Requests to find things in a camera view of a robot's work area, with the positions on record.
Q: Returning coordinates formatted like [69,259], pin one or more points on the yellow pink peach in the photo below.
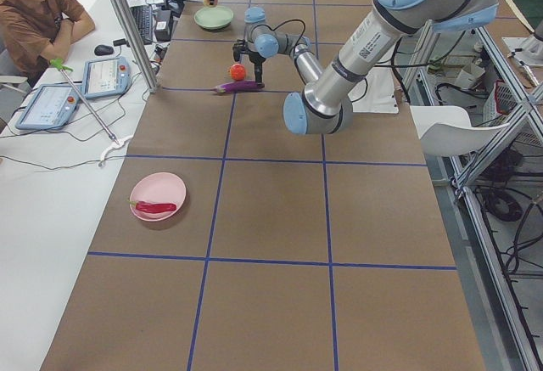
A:
[210,6]

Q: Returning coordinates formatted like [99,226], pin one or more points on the purple eggplant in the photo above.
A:
[238,87]

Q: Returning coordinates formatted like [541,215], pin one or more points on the red chili pepper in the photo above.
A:
[152,208]

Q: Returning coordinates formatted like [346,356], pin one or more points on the red pomegranate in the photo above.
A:
[237,72]

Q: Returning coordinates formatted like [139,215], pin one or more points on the green plate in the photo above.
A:
[214,18]

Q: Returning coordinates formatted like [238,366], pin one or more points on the black keyboard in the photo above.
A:
[143,17]

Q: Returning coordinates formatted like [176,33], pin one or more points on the black computer mouse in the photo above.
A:
[103,50]

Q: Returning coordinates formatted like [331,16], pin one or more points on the far blue teach pendant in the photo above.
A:
[105,77]

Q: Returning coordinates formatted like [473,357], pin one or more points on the blue teach pendant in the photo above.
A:
[105,77]
[51,107]

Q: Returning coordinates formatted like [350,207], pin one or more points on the pink plate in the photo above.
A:
[159,187]

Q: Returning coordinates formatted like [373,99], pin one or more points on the man in brown shirt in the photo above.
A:
[38,31]

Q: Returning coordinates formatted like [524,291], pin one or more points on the white chair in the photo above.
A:
[447,130]

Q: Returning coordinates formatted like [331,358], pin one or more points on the near blue teach pendant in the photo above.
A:
[51,107]

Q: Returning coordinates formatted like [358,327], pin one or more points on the aluminium frame post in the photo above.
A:
[128,25]

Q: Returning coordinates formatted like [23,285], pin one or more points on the metal rod green handle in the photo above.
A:
[58,64]

